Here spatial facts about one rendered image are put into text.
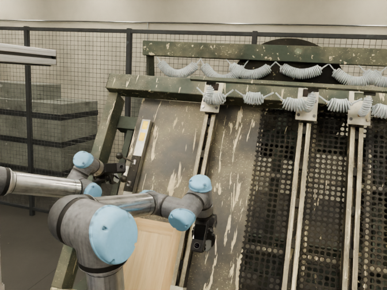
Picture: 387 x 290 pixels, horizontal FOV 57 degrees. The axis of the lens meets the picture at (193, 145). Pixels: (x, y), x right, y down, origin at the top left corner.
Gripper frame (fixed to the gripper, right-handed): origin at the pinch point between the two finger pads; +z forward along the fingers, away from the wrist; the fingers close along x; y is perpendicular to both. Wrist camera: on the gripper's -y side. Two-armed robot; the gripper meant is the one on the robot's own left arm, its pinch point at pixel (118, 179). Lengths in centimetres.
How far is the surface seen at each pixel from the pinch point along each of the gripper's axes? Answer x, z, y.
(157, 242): 32.8, 11.8, -13.2
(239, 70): -70, 38, -74
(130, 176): -3.3, 8.4, -3.4
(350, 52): -60, 32, -140
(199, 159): -3.7, 6.2, -41.9
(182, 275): 51, 6, -25
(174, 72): -82, 39, -31
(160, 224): 24.4, 11.5, -15.8
